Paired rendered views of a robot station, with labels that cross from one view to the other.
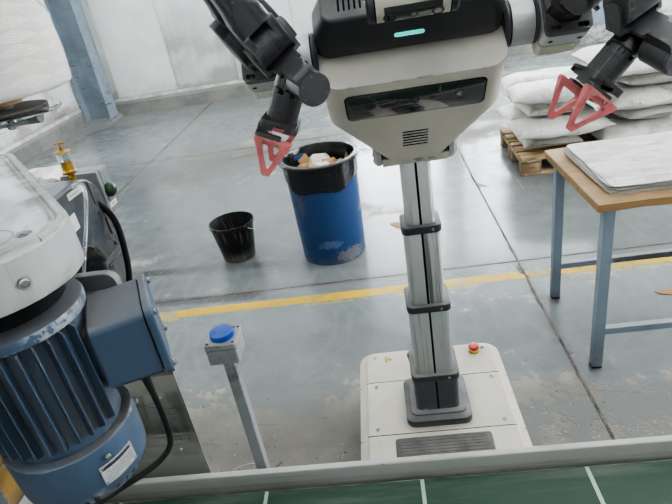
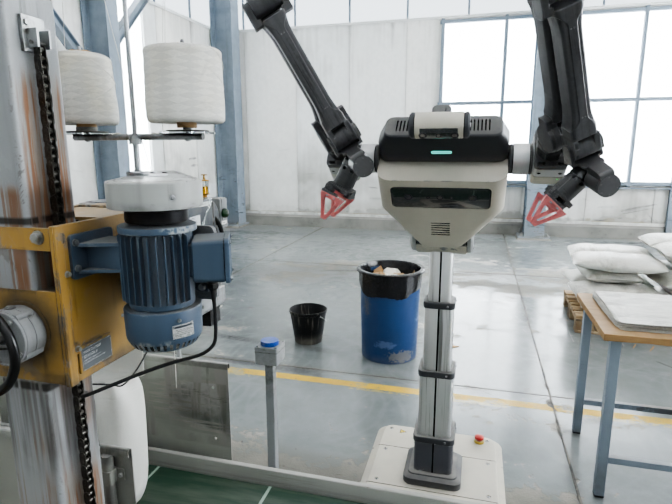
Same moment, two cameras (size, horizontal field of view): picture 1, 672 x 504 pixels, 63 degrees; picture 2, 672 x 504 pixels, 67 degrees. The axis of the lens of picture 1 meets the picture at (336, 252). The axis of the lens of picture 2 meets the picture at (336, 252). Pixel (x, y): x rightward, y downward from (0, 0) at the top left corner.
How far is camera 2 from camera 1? 46 cm
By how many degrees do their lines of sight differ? 18
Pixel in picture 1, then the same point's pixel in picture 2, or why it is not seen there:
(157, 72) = (285, 196)
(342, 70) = (393, 169)
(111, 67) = (251, 185)
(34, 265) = (180, 191)
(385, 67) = (421, 172)
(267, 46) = (341, 137)
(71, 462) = (160, 314)
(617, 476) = not seen: outside the picture
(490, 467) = not seen: outside the picture
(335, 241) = (389, 342)
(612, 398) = not seen: outside the picture
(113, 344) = (202, 253)
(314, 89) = (363, 166)
